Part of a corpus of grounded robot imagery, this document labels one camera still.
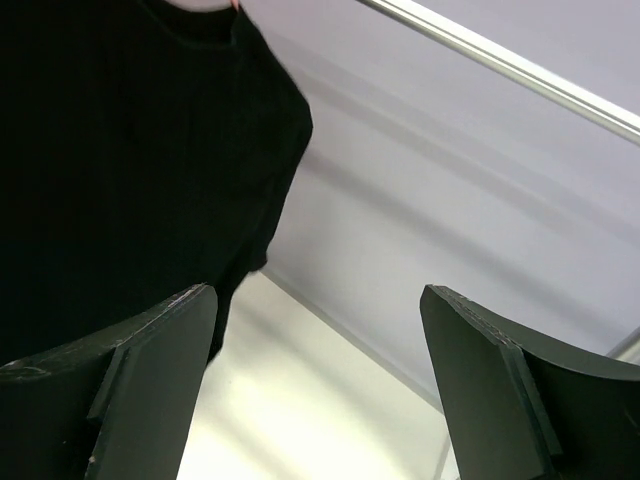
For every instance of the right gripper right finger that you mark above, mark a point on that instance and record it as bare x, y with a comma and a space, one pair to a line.
523, 405

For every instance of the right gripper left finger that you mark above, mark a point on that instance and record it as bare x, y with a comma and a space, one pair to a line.
114, 405

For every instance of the black t shirt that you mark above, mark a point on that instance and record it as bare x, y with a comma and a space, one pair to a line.
145, 148

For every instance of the white metal clothes rack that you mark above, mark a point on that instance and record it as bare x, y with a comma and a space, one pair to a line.
548, 176

